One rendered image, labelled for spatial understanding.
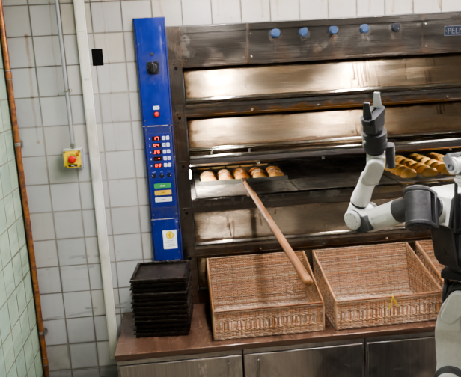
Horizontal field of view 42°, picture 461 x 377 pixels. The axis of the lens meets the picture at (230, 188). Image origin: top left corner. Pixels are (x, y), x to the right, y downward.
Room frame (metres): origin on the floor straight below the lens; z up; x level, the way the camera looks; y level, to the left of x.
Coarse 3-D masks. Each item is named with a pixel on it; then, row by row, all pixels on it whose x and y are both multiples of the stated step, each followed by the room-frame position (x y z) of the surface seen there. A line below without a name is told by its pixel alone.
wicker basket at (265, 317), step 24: (216, 264) 3.17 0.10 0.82; (240, 264) 3.18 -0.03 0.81; (264, 264) 3.18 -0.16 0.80; (288, 264) 3.19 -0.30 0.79; (216, 288) 3.14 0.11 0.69; (240, 288) 3.14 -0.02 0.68; (264, 288) 3.15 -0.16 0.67; (288, 288) 3.15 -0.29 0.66; (312, 288) 2.99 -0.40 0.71; (216, 312) 2.71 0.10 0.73; (240, 312) 2.72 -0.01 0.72; (264, 312) 2.73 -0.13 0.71; (288, 312) 2.74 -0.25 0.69; (312, 312) 2.75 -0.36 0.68; (216, 336) 2.71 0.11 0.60; (240, 336) 2.72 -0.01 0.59
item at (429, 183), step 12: (432, 180) 3.35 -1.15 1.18; (444, 180) 3.33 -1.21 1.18; (276, 192) 3.27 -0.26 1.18; (288, 192) 3.25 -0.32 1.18; (300, 192) 3.25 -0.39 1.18; (312, 192) 3.25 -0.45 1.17; (324, 192) 3.26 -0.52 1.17; (336, 192) 3.26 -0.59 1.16; (348, 192) 3.27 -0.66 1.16; (372, 192) 3.28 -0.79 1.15; (384, 192) 3.28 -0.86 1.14; (192, 204) 3.20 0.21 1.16; (204, 204) 3.20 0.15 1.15; (216, 204) 3.21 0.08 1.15; (228, 204) 3.22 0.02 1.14
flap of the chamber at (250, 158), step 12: (420, 144) 3.15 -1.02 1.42; (432, 144) 3.15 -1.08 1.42; (444, 144) 3.16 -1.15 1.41; (456, 144) 3.16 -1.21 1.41; (240, 156) 3.08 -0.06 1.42; (252, 156) 3.08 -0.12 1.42; (264, 156) 3.09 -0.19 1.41; (276, 156) 3.09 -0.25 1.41; (288, 156) 3.09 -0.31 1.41; (300, 156) 3.10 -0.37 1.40; (312, 156) 3.14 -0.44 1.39; (324, 156) 3.23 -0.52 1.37
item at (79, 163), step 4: (68, 148) 3.14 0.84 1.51; (76, 148) 3.12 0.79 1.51; (80, 148) 3.11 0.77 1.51; (64, 152) 3.08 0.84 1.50; (68, 152) 3.08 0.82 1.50; (72, 152) 3.08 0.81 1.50; (80, 152) 3.09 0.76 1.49; (64, 156) 3.08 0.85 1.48; (68, 156) 3.08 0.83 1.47; (76, 156) 3.08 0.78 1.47; (80, 156) 3.08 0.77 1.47; (64, 160) 3.08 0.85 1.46; (76, 160) 3.08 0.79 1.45; (80, 160) 3.08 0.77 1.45; (84, 160) 3.14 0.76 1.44; (64, 164) 3.08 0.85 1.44; (68, 164) 3.08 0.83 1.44; (72, 164) 3.08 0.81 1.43; (76, 164) 3.08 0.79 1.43; (80, 164) 3.08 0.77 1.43; (84, 164) 3.13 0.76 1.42; (64, 168) 3.08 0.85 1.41; (68, 168) 3.08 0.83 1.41
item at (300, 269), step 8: (248, 184) 3.40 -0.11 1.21; (248, 192) 3.26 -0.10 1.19; (256, 200) 2.99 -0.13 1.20; (264, 208) 2.81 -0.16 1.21; (264, 216) 2.68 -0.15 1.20; (272, 224) 2.50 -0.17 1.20; (272, 232) 2.45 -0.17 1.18; (280, 232) 2.38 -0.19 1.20; (280, 240) 2.28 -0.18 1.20; (288, 248) 2.15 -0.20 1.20; (288, 256) 2.10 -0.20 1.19; (296, 256) 2.07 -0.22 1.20; (296, 264) 1.98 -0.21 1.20; (304, 272) 1.89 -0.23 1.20; (304, 280) 1.84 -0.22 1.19; (312, 280) 1.84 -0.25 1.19
